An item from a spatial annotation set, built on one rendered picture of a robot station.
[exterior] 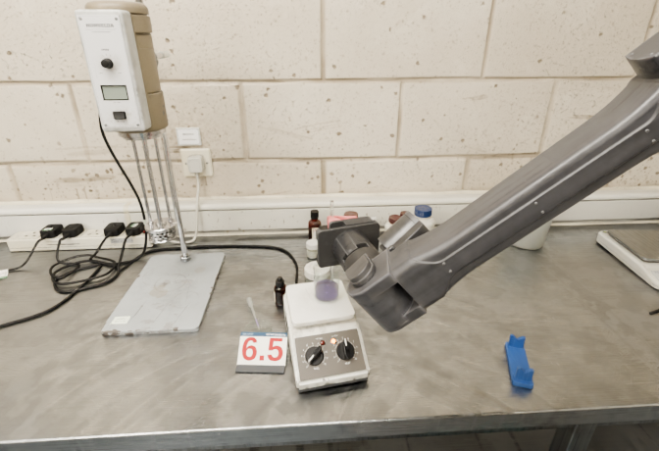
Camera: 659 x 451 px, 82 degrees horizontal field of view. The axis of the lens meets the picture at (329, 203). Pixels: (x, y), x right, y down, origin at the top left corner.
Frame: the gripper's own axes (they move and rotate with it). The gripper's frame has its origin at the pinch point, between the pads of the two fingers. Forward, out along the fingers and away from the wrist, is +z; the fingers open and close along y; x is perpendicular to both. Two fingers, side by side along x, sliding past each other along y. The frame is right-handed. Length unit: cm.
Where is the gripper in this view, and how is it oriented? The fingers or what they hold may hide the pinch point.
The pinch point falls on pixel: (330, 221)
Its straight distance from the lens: 67.7
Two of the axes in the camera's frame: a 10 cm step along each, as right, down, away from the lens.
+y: -9.5, 1.3, -2.8
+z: -3.1, -3.8, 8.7
